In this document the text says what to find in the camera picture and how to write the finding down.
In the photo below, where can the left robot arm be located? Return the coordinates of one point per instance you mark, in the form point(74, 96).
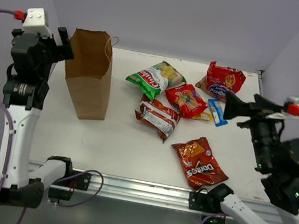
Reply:
point(24, 93)

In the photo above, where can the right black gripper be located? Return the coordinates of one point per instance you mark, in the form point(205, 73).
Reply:
point(236, 107)

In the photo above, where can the yellow M&M's candy packet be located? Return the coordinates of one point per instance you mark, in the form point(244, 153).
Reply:
point(203, 116)

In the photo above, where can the aluminium front rail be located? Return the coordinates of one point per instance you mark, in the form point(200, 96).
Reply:
point(159, 195)

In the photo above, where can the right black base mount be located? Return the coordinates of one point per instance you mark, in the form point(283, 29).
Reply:
point(199, 201)

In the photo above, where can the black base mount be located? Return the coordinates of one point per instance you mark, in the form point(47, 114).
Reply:
point(61, 191)
point(199, 201)

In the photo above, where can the blue snack bar wrapper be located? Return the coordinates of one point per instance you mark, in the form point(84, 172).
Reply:
point(217, 112)

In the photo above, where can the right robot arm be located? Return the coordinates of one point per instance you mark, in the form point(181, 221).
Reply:
point(276, 160)

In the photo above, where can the red Doritos chip bag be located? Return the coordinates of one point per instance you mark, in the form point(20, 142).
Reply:
point(156, 115)

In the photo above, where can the red patterned snack bag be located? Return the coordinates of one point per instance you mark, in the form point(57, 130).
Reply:
point(220, 80)

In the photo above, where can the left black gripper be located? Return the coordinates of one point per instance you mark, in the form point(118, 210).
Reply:
point(54, 46)

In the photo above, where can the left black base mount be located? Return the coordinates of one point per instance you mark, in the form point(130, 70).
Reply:
point(61, 191)

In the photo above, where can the brown paper bag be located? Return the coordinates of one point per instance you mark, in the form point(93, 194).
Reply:
point(88, 75)

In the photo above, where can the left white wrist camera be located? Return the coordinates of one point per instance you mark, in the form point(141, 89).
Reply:
point(36, 22)

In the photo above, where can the red fruit gummies bag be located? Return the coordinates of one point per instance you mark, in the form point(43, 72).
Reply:
point(186, 100)

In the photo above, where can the green snack bag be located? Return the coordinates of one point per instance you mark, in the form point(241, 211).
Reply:
point(156, 79)

